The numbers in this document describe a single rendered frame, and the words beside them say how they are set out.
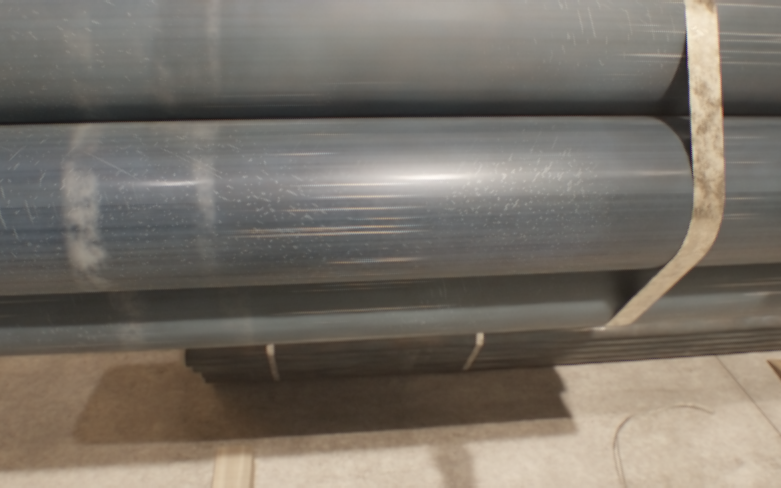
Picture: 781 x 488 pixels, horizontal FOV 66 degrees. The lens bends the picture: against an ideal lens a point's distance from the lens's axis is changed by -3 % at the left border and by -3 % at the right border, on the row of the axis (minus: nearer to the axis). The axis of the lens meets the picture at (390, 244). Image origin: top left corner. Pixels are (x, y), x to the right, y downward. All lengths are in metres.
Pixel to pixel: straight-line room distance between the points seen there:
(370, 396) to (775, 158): 1.69
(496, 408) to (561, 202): 1.64
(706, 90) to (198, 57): 0.46
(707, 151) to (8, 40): 0.62
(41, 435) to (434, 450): 1.23
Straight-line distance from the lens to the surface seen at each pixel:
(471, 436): 2.07
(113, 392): 2.33
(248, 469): 1.85
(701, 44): 0.67
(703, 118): 0.65
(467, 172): 0.55
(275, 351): 1.94
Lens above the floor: 1.51
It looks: 30 degrees down
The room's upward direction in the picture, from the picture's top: 2 degrees clockwise
